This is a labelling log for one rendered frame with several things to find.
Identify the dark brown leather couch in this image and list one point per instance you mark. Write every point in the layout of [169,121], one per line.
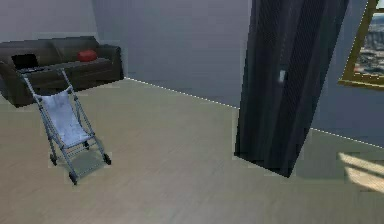
[90,71]

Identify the tall black cabinet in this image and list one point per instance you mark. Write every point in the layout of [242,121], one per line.
[283,86]

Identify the red cushion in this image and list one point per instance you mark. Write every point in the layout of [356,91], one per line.
[87,55]

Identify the grey baby stroller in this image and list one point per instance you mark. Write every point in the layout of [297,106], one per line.
[66,123]

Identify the black laptop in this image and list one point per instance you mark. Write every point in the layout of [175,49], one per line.
[25,62]

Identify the gold framed window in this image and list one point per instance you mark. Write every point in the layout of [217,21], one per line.
[366,50]

